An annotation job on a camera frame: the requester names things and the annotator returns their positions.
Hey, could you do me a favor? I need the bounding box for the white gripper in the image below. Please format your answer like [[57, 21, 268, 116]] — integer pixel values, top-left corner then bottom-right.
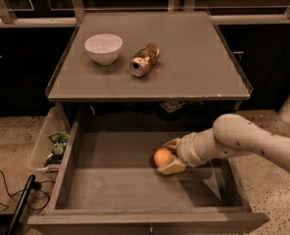
[[158, 132, 206, 175]]

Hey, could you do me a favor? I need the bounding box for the orange fruit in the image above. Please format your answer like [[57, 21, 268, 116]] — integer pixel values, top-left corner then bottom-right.
[[153, 148, 172, 166]]

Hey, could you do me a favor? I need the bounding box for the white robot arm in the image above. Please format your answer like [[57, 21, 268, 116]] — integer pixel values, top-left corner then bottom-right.
[[153, 114, 290, 174]]

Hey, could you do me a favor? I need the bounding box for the open grey top drawer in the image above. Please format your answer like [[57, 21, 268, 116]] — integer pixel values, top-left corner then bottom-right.
[[28, 122, 269, 235]]

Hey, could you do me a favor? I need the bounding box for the grey cabinet with counter top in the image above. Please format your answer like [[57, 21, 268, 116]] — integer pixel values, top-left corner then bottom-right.
[[45, 11, 253, 133]]

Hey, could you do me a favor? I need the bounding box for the crushed golden drink can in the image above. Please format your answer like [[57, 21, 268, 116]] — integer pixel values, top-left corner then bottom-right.
[[129, 43, 161, 77]]

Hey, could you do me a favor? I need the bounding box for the green snack bag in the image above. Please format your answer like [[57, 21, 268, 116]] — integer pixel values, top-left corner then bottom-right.
[[44, 131, 70, 166]]

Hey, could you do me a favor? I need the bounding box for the white ceramic bowl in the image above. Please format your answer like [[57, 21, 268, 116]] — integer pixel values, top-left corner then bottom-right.
[[84, 33, 123, 66]]

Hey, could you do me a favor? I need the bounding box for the clear plastic storage bin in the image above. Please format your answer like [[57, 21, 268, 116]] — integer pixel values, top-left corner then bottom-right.
[[28, 107, 66, 180]]

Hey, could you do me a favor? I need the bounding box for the black flat bar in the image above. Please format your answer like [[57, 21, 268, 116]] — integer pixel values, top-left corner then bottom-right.
[[6, 174, 35, 235]]

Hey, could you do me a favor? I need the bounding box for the metal railing with glass panels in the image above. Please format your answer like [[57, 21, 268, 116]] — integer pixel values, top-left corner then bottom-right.
[[0, 0, 290, 27]]

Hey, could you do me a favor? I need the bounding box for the black cable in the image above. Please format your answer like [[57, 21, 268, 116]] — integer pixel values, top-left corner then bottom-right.
[[0, 168, 56, 213]]

